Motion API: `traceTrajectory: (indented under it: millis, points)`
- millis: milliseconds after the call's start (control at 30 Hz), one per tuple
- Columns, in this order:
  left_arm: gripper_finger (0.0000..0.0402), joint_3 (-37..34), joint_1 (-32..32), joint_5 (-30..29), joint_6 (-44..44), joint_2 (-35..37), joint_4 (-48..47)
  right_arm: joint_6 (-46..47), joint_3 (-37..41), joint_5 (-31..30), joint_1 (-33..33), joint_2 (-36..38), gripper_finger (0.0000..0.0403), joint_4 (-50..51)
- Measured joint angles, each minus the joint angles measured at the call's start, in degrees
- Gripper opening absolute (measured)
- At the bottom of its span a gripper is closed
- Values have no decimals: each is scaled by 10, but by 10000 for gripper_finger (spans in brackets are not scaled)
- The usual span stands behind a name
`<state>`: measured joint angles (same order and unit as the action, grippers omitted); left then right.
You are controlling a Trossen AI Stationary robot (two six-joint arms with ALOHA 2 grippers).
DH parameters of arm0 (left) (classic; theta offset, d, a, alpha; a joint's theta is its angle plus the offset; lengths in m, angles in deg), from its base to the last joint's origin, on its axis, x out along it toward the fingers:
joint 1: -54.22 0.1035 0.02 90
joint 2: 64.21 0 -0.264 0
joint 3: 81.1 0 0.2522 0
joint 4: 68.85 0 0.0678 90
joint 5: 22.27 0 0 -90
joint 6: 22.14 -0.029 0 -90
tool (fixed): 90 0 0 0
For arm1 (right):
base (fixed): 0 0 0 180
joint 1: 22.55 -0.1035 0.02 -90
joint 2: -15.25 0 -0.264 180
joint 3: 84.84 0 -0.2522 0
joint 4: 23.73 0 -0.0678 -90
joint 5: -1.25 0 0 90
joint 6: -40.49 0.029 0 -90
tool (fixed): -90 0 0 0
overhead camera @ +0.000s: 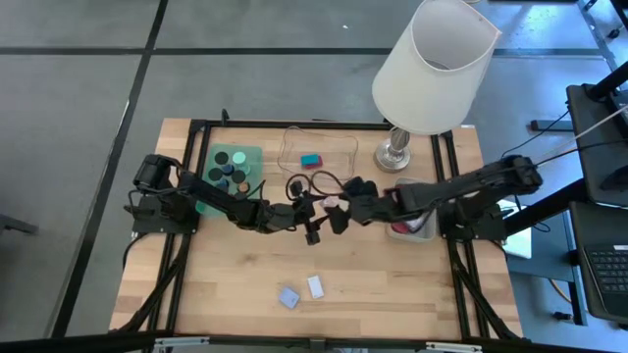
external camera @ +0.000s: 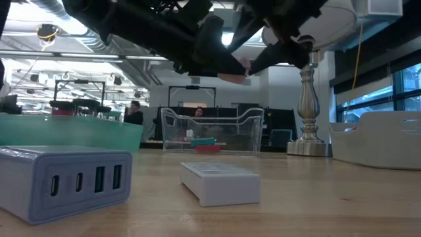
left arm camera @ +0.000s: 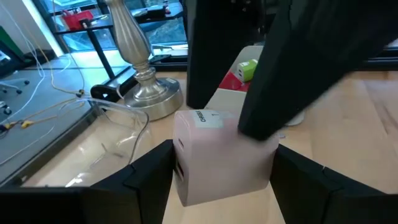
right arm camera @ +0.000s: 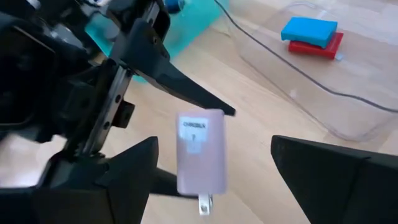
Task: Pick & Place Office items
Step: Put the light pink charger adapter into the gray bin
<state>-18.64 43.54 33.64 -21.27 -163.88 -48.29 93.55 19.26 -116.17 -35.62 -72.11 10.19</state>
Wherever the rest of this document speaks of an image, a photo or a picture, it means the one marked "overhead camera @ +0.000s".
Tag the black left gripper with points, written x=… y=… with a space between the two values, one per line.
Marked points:
x=279 y=218

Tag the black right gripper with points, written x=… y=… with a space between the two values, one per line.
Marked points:
x=375 y=208

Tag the pink wall charger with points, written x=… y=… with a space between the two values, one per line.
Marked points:
x=330 y=201

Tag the blue digital clock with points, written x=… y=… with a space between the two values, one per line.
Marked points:
x=309 y=159

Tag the red cube USB charger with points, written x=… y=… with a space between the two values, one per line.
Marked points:
x=401 y=228

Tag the lavender plug charger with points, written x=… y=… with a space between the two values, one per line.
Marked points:
x=417 y=223

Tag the orange sand hourglass black caps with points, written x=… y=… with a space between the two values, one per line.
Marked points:
x=238 y=176

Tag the light blue sand hourglass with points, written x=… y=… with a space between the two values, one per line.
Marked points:
x=239 y=157

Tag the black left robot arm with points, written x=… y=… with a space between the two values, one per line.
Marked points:
x=216 y=196

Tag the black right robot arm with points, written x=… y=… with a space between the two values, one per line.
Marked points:
x=471 y=184

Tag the clear plastic bin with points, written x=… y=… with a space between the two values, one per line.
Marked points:
x=338 y=147

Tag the white flat rectangular device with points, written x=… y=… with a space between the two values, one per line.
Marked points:
x=315 y=287

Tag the white plastic bin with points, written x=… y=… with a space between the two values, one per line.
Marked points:
x=422 y=236

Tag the teal translucent plastic bin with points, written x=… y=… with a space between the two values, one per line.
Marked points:
x=252 y=152

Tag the lavender multiport USB charger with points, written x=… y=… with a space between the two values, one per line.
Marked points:
x=289 y=297

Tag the silver table lamp white shade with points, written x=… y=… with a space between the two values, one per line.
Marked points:
x=432 y=73

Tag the black diagonal pole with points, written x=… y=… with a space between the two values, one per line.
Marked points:
x=544 y=208
x=608 y=82

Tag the black floor bar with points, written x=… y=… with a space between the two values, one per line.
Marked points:
x=549 y=125

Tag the black keyboard tray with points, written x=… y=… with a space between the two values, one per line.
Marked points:
x=581 y=220

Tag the black side desk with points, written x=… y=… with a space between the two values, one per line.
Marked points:
x=589 y=147

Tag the black rig crossbar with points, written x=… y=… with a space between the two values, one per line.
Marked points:
x=98 y=340

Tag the black keyboard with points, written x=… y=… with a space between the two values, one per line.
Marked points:
x=611 y=274

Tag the grey metal table leg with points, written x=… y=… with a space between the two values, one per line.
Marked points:
x=596 y=29

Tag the grey chair leg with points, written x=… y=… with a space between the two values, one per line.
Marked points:
x=15 y=224

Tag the black aluminium table frame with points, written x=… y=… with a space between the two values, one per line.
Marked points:
x=245 y=124

